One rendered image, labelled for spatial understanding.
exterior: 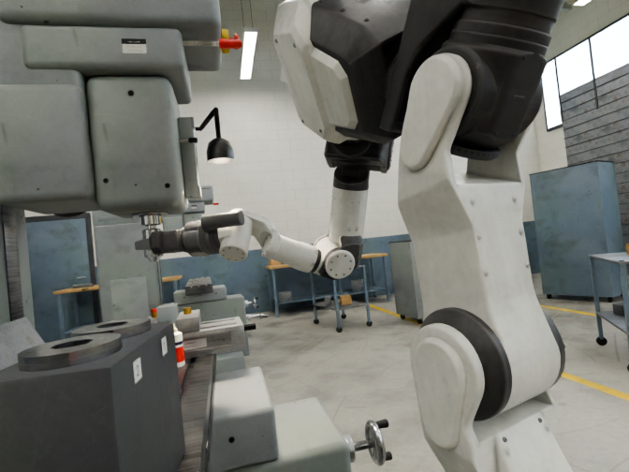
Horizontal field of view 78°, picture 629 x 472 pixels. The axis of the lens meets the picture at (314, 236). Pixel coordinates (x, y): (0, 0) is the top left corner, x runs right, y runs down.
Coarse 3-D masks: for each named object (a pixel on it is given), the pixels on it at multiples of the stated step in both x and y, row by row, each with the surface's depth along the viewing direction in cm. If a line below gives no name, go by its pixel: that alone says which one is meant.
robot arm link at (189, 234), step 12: (192, 228) 93; (156, 240) 92; (168, 240) 93; (180, 240) 94; (192, 240) 92; (156, 252) 93; (168, 252) 96; (180, 252) 102; (192, 252) 94; (204, 252) 94
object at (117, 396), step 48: (96, 336) 42; (144, 336) 46; (0, 384) 33; (48, 384) 34; (96, 384) 34; (144, 384) 42; (0, 432) 33; (48, 432) 33; (96, 432) 34; (144, 432) 41
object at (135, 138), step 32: (96, 96) 88; (128, 96) 90; (160, 96) 92; (96, 128) 88; (128, 128) 90; (160, 128) 91; (96, 160) 88; (128, 160) 89; (160, 160) 91; (96, 192) 88; (128, 192) 89; (160, 192) 91
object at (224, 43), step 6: (186, 42) 93; (192, 42) 93; (198, 42) 93; (204, 42) 94; (210, 42) 94; (216, 42) 94; (222, 42) 94; (228, 42) 95; (234, 42) 95; (240, 42) 95; (222, 48) 95; (228, 48) 96; (234, 48) 96; (240, 48) 96
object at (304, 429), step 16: (304, 400) 120; (288, 416) 110; (304, 416) 109; (320, 416) 108; (288, 432) 100; (304, 432) 99; (320, 432) 99; (336, 432) 98; (288, 448) 92; (304, 448) 92; (320, 448) 91; (336, 448) 92; (272, 464) 88; (288, 464) 89; (304, 464) 89; (320, 464) 90; (336, 464) 91
